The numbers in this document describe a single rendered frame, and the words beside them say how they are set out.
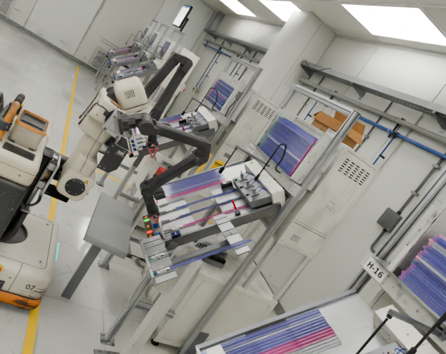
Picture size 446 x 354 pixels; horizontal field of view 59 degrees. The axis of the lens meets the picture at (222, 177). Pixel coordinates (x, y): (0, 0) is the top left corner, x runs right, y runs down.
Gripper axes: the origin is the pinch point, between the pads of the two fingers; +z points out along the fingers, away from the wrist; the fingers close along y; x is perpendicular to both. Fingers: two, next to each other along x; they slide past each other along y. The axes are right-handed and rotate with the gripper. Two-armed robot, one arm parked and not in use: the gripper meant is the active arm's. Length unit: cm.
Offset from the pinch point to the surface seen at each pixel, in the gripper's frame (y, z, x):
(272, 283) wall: 103, 185, -91
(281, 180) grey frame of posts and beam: -9, -5, -79
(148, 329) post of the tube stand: -48, 32, 21
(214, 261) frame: -6.1, 38.9, -26.7
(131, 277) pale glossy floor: 47, 70, 34
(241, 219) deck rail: -21, 4, -47
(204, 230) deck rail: -21.1, 2.8, -24.2
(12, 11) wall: 858, -122, 181
